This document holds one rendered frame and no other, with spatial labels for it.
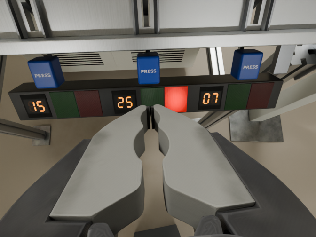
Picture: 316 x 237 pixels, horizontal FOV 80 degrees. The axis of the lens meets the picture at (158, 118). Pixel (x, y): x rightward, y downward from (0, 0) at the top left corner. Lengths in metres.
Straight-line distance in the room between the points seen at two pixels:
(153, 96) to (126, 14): 0.10
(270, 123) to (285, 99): 0.28
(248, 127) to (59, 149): 0.89
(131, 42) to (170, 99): 0.09
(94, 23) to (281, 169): 0.99
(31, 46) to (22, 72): 0.97
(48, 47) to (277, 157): 1.00
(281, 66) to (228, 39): 0.12
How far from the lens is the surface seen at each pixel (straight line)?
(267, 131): 1.04
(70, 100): 0.26
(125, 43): 0.19
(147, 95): 0.24
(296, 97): 0.76
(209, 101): 0.26
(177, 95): 0.24
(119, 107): 0.25
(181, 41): 0.19
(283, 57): 0.31
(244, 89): 0.27
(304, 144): 1.15
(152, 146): 0.89
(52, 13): 0.23
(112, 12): 0.21
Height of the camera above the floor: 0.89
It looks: 77 degrees down
